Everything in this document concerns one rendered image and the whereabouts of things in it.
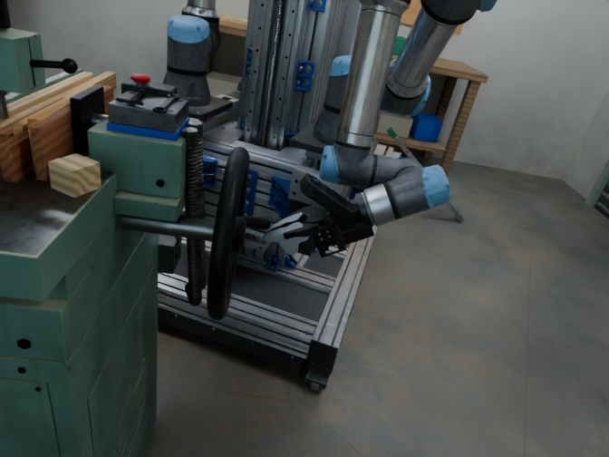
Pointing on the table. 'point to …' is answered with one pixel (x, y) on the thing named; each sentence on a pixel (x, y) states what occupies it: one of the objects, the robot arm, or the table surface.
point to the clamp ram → (86, 115)
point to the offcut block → (74, 175)
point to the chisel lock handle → (56, 64)
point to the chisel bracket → (20, 61)
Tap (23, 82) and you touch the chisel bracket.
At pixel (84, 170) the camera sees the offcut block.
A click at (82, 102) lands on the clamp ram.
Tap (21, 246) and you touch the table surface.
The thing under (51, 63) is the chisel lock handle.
